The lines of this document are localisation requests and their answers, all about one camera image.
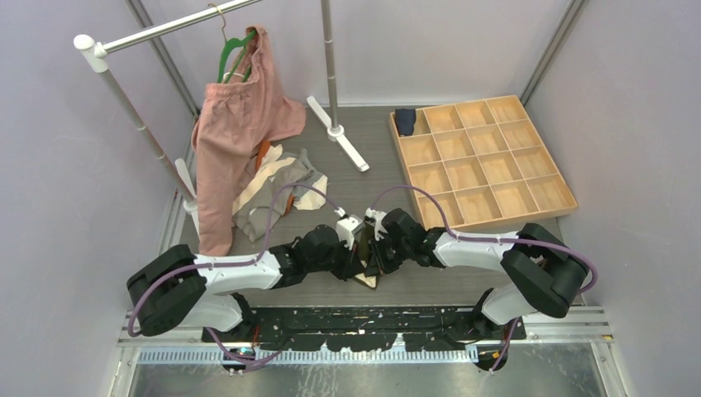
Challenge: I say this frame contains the green clothes hanger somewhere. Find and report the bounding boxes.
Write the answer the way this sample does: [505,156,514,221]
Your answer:
[207,4,259,84]

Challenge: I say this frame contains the pink trousers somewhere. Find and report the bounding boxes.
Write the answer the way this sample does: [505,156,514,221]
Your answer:
[192,26,306,256]

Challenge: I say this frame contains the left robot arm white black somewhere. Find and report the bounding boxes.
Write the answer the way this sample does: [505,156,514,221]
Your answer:
[126,225,365,342]

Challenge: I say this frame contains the wooden compartment tray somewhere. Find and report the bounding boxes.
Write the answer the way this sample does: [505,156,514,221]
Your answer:
[389,95,578,231]

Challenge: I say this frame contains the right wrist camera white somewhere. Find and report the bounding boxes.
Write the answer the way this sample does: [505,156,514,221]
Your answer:
[365,208,387,241]

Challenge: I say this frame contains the white metal clothes rack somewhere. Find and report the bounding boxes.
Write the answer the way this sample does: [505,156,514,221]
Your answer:
[74,0,371,234]

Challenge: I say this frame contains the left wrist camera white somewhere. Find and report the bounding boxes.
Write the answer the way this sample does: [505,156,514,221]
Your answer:
[335,215,365,251]

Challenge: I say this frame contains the olive green underwear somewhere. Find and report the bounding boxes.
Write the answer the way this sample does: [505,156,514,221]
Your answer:
[353,226,378,290]

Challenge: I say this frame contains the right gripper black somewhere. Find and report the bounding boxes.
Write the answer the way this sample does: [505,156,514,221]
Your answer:
[367,232,412,276]

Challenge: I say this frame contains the navy underwear cream waistband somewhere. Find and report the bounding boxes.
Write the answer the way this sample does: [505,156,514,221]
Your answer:
[394,108,417,136]

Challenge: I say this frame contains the purple cable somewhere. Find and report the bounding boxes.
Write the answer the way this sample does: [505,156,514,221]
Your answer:
[126,183,347,338]
[370,184,599,374]

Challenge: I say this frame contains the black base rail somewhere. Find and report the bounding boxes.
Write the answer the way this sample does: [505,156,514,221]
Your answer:
[202,306,509,352]

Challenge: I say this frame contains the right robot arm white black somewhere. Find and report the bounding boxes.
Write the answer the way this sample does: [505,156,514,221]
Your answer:
[365,208,590,338]

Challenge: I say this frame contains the orange underwear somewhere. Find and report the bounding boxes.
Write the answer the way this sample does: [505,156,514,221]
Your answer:
[255,141,272,171]

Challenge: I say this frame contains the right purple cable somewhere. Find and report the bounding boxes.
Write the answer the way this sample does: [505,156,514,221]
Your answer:
[370,184,599,374]

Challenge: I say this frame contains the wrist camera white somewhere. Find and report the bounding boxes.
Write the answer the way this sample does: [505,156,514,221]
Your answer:
[335,215,365,251]
[365,208,387,241]

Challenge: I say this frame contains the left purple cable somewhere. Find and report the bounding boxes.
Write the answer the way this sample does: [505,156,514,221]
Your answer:
[126,183,347,338]

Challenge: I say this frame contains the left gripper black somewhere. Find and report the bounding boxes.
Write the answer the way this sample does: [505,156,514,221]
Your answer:
[306,234,365,282]

